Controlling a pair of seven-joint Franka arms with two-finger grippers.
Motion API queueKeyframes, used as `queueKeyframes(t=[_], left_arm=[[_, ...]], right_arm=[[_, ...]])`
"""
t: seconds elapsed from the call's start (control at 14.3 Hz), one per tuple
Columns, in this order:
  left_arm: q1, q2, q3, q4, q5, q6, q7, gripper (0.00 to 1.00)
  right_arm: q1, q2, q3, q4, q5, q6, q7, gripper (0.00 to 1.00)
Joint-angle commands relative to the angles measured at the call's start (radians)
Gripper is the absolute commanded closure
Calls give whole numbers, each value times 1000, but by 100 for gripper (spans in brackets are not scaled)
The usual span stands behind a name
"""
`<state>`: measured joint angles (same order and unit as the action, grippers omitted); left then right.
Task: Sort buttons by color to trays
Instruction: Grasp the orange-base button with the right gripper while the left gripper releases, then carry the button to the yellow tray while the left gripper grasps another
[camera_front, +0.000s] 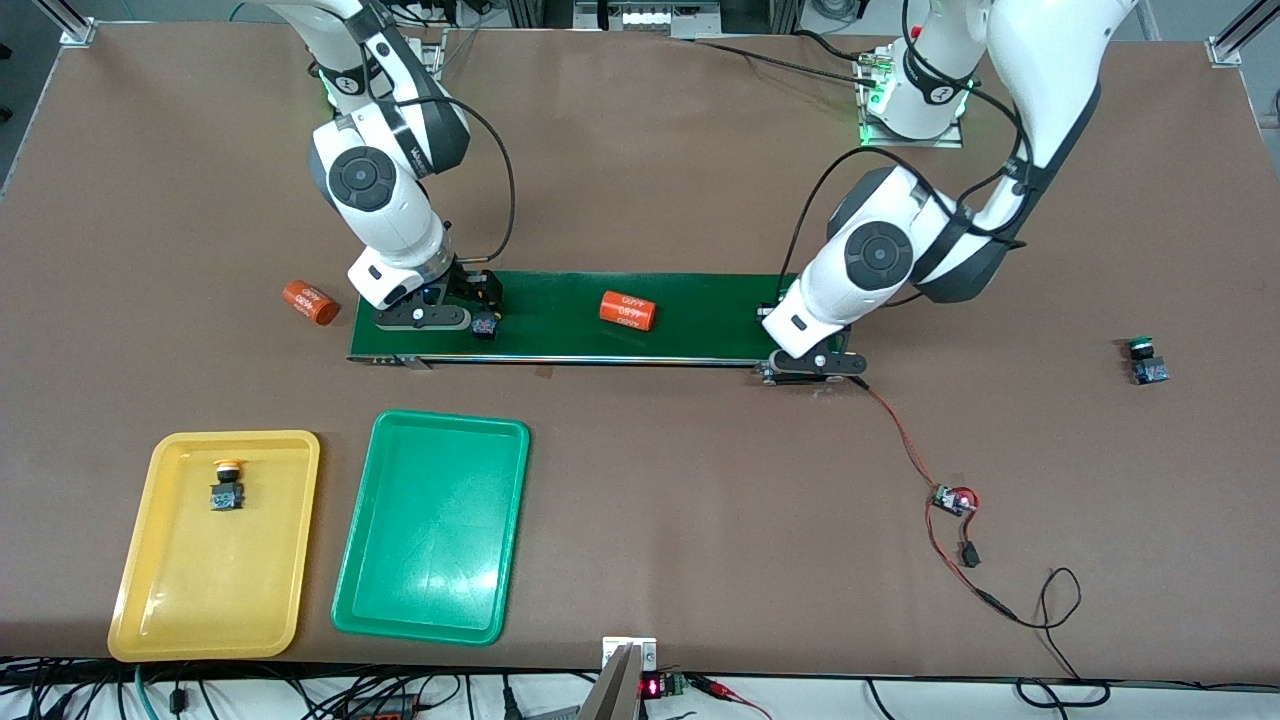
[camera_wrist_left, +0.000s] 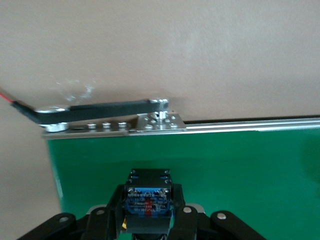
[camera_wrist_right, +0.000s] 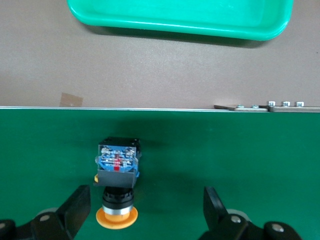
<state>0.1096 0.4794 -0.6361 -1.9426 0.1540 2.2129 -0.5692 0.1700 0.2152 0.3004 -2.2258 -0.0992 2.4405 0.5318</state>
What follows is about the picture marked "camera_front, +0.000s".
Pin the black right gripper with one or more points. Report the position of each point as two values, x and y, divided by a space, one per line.
474 290

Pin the yellow push button switch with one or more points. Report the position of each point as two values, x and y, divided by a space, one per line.
486 328
227 497

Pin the orange cylinder with white print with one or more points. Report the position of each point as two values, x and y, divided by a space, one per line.
627 311
310 302

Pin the green push button switch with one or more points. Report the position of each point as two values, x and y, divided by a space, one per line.
1150 372

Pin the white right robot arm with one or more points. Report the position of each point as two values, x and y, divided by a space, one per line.
365 180

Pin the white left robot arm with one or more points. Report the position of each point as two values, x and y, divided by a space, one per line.
880 255

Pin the green conveyor belt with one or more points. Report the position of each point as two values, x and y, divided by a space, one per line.
700 315

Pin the green plastic tray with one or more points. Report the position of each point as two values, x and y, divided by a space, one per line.
430 530

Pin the silver equipment box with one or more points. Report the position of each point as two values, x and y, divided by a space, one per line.
650 15

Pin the yellow plastic tray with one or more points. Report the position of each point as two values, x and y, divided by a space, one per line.
215 580

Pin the small red display module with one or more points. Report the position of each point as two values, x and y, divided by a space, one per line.
652 687

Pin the red clip lead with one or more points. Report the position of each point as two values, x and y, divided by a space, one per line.
715 687

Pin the small controller circuit board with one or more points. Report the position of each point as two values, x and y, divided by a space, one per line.
950 498

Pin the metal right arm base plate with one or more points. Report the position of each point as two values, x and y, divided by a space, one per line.
435 55

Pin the grey metal camera post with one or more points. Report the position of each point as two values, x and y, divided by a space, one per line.
612 690

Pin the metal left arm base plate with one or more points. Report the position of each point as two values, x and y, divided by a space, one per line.
940 141

